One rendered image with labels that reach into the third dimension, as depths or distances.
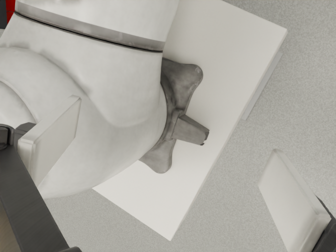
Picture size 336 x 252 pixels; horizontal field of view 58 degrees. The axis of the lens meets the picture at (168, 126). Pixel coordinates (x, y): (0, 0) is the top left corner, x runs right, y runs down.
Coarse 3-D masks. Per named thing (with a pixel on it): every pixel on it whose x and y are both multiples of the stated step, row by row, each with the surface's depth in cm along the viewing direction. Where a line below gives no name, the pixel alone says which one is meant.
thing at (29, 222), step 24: (0, 144) 12; (0, 168) 11; (24, 168) 12; (0, 192) 10; (24, 192) 10; (0, 216) 10; (24, 216) 9; (48, 216) 10; (0, 240) 10; (24, 240) 9; (48, 240) 9
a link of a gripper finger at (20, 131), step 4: (20, 124) 16; (24, 124) 16; (28, 124) 16; (32, 124) 16; (16, 128) 15; (20, 128) 15; (24, 128) 15; (28, 128) 15; (16, 132) 15; (20, 132) 15; (24, 132) 15; (16, 136) 14; (20, 136) 14; (16, 140) 14; (16, 144) 14; (16, 148) 14
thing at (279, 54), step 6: (276, 54) 116; (282, 54) 115; (276, 60) 116; (270, 66) 117; (270, 72) 118; (264, 78) 119; (264, 84) 120; (258, 90) 121; (252, 96) 122; (258, 96) 122; (252, 102) 123; (246, 108) 124; (246, 114) 125
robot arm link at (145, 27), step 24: (24, 0) 26; (48, 0) 25; (72, 0) 24; (96, 0) 24; (120, 0) 25; (144, 0) 26; (168, 0) 28; (72, 24) 25; (96, 24) 25; (120, 24) 26; (144, 24) 27; (168, 24) 30; (144, 48) 28
